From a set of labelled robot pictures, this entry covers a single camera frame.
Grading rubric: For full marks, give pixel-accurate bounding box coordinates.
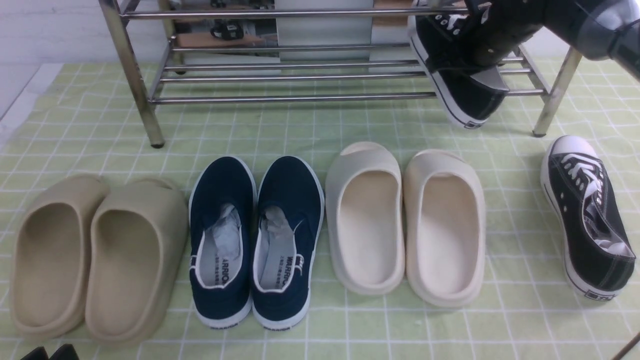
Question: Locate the green checkered floor cloth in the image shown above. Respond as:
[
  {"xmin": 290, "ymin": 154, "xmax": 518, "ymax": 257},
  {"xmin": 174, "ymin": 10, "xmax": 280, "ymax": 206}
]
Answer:
[{"xmin": 0, "ymin": 60, "xmax": 639, "ymax": 360}]

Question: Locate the black object bottom left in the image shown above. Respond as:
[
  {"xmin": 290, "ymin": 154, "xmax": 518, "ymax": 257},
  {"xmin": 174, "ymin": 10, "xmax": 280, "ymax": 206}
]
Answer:
[{"xmin": 20, "ymin": 343, "xmax": 81, "ymax": 360}]

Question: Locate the navy right slip-on shoe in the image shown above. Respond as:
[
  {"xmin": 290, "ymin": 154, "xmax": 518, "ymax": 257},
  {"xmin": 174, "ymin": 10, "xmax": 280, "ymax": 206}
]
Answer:
[{"xmin": 250, "ymin": 156, "xmax": 325, "ymax": 331}]

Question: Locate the black canvas sneaker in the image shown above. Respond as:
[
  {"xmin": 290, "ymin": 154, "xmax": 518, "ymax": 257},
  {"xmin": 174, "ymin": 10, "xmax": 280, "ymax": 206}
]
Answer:
[
  {"xmin": 407, "ymin": 0, "xmax": 509, "ymax": 130},
  {"xmin": 540, "ymin": 135, "xmax": 637, "ymax": 302}
]

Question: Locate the tan left slide slipper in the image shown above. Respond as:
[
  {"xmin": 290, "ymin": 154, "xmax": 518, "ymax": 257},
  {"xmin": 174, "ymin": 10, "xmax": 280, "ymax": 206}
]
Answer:
[{"xmin": 9, "ymin": 173, "xmax": 110, "ymax": 340}]

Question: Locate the tan slide slipper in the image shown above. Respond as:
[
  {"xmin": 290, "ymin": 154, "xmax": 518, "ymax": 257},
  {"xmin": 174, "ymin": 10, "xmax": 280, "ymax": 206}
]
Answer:
[
  {"xmin": 85, "ymin": 177, "xmax": 189, "ymax": 347},
  {"xmin": 9, "ymin": 173, "xmax": 110, "ymax": 340}
]

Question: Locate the steel shoe rack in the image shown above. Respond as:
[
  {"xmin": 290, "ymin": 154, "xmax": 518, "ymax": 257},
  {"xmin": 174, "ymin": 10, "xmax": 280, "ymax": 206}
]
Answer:
[{"xmin": 98, "ymin": 0, "xmax": 584, "ymax": 150}]

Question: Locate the navy left slip-on shoe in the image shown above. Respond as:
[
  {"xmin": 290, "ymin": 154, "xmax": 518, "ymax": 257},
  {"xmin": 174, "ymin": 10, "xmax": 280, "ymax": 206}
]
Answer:
[{"xmin": 189, "ymin": 156, "xmax": 258, "ymax": 330}]

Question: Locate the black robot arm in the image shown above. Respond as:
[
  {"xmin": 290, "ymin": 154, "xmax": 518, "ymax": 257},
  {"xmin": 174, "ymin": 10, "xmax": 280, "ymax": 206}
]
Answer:
[{"xmin": 460, "ymin": 0, "xmax": 639, "ymax": 79}]

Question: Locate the tan right slide slipper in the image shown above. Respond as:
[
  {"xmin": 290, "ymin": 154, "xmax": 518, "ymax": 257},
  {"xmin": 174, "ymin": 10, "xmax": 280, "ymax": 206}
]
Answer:
[{"xmin": 85, "ymin": 177, "xmax": 189, "ymax": 347}]

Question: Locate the navy slip-on shoe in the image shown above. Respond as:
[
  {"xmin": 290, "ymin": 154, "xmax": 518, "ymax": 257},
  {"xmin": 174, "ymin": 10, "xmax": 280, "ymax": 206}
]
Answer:
[
  {"xmin": 250, "ymin": 156, "xmax": 325, "ymax": 331},
  {"xmin": 189, "ymin": 156, "xmax": 258, "ymax": 330}
]

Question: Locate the cream left slide slipper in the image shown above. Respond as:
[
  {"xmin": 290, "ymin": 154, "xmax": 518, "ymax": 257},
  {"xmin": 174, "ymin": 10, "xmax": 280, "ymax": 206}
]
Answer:
[{"xmin": 324, "ymin": 141, "xmax": 405, "ymax": 296}]

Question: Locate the cream slide slipper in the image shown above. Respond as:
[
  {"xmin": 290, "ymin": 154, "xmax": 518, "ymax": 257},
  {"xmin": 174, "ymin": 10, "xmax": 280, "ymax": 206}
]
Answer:
[
  {"xmin": 324, "ymin": 141, "xmax": 405, "ymax": 296},
  {"xmin": 402, "ymin": 149, "xmax": 487, "ymax": 308}
]

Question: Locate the cream right slide slipper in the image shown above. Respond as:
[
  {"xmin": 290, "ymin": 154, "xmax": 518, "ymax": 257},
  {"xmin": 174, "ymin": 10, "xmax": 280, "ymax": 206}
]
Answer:
[{"xmin": 402, "ymin": 149, "xmax": 487, "ymax": 308}]

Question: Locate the black device behind rack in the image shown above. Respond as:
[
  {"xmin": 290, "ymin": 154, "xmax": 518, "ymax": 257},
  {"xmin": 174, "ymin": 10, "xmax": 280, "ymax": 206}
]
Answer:
[{"xmin": 210, "ymin": 19, "xmax": 245, "ymax": 41}]

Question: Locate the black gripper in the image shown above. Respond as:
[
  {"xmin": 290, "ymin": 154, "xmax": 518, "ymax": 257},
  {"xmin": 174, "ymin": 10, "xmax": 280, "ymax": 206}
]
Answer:
[{"xmin": 462, "ymin": 0, "xmax": 547, "ymax": 68}]

